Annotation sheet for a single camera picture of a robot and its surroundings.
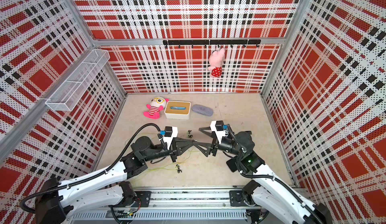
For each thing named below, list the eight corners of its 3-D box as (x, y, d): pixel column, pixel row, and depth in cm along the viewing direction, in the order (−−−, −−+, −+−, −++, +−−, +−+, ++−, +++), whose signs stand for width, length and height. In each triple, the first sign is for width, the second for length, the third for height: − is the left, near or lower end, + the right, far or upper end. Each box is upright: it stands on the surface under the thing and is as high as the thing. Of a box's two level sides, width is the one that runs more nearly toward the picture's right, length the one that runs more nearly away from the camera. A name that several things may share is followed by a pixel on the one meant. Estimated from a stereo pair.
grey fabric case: (191, 110, 112) (191, 107, 110) (194, 105, 116) (194, 102, 113) (210, 117, 108) (211, 115, 106) (213, 112, 111) (213, 109, 109)
